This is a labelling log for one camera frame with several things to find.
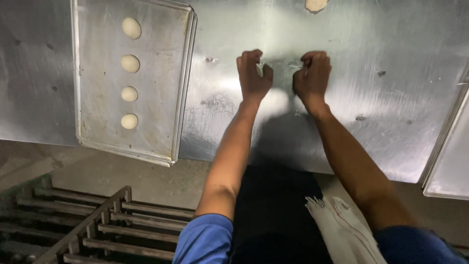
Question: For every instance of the person's right hand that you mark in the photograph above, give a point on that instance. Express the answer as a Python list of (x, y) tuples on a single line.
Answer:
[(312, 80)]

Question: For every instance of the person's left hand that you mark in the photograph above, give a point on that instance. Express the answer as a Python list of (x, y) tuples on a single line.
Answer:
[(251, 79)]

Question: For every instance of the person's right fingers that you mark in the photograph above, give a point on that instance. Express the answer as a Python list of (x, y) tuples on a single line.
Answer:
[(314, 60)]

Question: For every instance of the person's left fingers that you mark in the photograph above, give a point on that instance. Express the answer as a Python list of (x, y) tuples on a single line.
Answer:
[(252, 57)]

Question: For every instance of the flat dough lump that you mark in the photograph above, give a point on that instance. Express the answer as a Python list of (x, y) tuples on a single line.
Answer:
[(316, 4)]

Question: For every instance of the metal baking tray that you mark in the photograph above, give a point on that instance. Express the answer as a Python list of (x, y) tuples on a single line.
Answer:
[(133, 79)]

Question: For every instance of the round white dough ball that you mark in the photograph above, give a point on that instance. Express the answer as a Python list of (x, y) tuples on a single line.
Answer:
[(131, 28), (129, 121), (130, 63), (129, 94)]

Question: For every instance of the person's dark apron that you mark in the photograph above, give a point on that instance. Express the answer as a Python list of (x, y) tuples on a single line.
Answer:
[(274, 216)]

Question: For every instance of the metal tray with raised rim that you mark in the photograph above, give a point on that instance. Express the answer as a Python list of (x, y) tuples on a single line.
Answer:
[(452, 154)]

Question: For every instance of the white cloth with red stripe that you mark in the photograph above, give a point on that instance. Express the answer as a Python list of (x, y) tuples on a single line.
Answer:
[(342, 231)]

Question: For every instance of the person's blue shirt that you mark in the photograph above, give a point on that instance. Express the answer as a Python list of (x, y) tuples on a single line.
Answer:
[(205, 240)]

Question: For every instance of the metal tray rack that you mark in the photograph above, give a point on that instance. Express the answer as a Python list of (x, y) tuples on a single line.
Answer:
[(91, 227)]

